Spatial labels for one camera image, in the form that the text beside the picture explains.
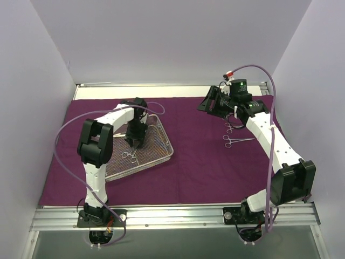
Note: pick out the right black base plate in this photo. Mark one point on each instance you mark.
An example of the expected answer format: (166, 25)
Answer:
(241, 215)

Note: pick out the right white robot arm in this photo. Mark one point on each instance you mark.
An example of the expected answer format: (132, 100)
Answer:
(290, 177)

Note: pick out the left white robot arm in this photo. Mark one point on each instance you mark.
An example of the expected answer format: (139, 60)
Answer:
(95, 148)

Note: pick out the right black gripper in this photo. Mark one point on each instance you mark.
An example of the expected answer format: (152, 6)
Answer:
(213, 101)

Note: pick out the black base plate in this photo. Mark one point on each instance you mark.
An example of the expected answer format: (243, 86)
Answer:
(104, 218)
(241, 215)

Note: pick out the front aluminium rail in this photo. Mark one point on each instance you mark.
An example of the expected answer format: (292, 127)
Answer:
(171, 217)

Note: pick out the steel surgical scissors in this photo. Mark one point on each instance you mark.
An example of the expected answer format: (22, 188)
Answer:
(230, 128)

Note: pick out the wire mesh instrument tray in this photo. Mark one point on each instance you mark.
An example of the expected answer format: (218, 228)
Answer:
(156, 149)

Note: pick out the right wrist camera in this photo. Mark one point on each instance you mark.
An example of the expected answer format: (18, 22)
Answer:
(239, 92)

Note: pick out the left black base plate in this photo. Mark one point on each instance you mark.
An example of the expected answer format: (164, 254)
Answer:
(104, 218)

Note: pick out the back aluminium rail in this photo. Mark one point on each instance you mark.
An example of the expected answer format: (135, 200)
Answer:
(96, 84)

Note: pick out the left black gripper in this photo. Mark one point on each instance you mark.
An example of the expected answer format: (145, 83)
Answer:
(135, 137)

